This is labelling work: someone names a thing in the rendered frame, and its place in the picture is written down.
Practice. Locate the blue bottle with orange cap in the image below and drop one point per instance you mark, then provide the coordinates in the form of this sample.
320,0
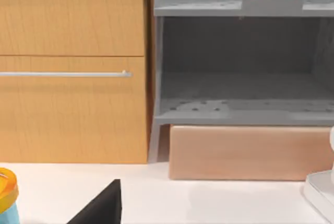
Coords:
7,195

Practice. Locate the grey open shelf unit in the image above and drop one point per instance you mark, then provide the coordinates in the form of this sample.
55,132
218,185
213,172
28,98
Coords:
235,51

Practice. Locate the plain wooden drawer front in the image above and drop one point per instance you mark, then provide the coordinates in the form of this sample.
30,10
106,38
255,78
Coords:
70,12

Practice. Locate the pale wooden drawer front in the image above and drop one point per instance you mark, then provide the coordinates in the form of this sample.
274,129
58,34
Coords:
248,153

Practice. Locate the wooden cupboard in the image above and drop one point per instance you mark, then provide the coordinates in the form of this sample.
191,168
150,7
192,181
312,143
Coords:
149,77

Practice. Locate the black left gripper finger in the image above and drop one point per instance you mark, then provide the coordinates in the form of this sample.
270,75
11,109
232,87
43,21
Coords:
104,207

